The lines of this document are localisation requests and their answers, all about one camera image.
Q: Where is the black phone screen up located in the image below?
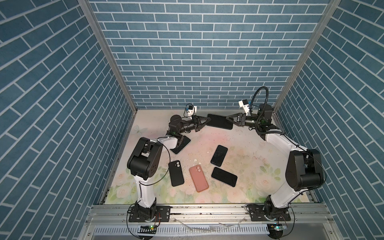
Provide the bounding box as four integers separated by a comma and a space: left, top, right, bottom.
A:
171, 137, 191, 155

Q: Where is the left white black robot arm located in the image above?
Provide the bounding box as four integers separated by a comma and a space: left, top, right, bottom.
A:
127, 115, 211, 222

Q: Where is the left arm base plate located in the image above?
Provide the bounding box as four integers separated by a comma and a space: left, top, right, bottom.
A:
128, 204, 171, 223

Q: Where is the white vented cable duct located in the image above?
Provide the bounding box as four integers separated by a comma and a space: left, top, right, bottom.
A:
94, 224, 270, 237

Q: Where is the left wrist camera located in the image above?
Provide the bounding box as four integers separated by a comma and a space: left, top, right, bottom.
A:
184, 104, 197, 118

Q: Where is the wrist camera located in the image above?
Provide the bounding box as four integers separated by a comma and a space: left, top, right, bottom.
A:
239, 99, 250, 115
184, 104, 197, 118

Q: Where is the pink phone case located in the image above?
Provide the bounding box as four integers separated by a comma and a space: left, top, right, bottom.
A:
189, 165, 209, 193

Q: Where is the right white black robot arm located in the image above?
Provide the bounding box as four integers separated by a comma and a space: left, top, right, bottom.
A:
226, 100, 326, 221

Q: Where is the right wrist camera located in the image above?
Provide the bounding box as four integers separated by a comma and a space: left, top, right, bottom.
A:
239, 99, 250, 115

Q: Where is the black phone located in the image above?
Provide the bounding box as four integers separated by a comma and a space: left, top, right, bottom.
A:
210, 145, 228, 167
211, 167, 238, 188

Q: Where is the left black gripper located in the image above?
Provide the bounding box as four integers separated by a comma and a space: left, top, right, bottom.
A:
176, 117, 209, 135

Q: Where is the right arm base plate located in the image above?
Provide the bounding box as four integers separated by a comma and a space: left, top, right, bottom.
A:
245, 204, 291, 222

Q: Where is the aluminium front rail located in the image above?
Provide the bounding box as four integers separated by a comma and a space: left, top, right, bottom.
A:
85, 203, 334, 226

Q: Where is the black phone case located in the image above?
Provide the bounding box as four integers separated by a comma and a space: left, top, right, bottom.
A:
207, 114, 233, 130
169, 160, 185, 187

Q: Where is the black corrugated cable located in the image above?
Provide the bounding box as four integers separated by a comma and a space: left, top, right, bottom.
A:
249, 86, 270, 118

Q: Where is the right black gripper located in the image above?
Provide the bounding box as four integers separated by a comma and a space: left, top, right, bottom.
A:
226, 114, 262, 130

